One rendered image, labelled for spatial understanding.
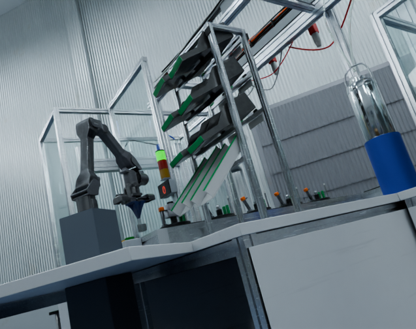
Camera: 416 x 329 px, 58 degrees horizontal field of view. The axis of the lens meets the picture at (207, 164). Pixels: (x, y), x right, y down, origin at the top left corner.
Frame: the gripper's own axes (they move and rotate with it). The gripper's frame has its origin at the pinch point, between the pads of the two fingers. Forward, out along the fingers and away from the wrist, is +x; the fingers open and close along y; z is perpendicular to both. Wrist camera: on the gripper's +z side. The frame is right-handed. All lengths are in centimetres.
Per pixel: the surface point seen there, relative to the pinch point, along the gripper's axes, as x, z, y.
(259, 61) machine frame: -95, -16, -118
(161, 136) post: -41, 9, -33
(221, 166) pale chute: -1, -51, 1
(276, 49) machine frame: -94, -33, -114
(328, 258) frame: 36, -78, 1
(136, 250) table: 23, -62, 51
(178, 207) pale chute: 5.5, -22.9, -2.1
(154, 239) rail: 15.2, -13.8, 5.5
